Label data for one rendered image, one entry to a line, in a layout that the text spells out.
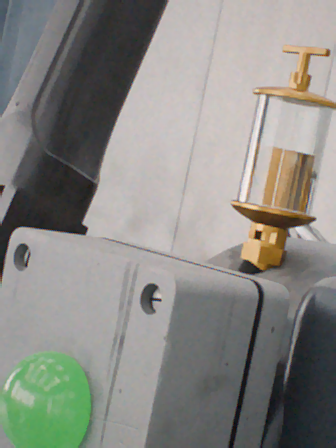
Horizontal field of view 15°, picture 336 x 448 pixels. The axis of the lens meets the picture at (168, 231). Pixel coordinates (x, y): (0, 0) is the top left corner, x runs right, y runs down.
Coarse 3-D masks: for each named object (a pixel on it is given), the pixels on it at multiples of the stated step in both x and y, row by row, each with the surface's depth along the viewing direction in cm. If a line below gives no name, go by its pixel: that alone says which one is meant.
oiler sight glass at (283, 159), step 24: (264, 96) 40; (264, 120) 40; (288, 120) 39; (312, 120) 39; (264, 144) 40; (288, 144) 39; (312, 144) 40; (264, 168) 40; (288, 168) 39; (312, 168) 40; (240, 192) 40; (264, 192) 40; (288, 192) 39; (312, 192) 40
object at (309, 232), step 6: (294, 228) 49; (300, 228) 48; (306, 228) 48; (312, 228) 48; (288, 234) 51; (294, 234) 51; (300, 234) 48; (306, 234) 48; (312, 234) 47; (318, 234) 47; (318, 240) 47; (324, 240) 47
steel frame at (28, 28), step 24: (0, 0) 907; (24, 0) 875; (48, 0) 886; (0, 24) 910; (24, 24) 876; (0, 48) 914; (24, 48) 880; (0, 72) 912; (24, 72) 883; (0, 96) 909
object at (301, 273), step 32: (224, 256) 42; (288, 256) 41; (320, 256) 41; (288, 288) 39; (320, 288) 35; (288, 320) 37; (320, 320) 35; (288, 352) 36; (320, 352) 35; (288, 384) 35; (320, 384) 34; (288, 416) 35; (320, 416) 34
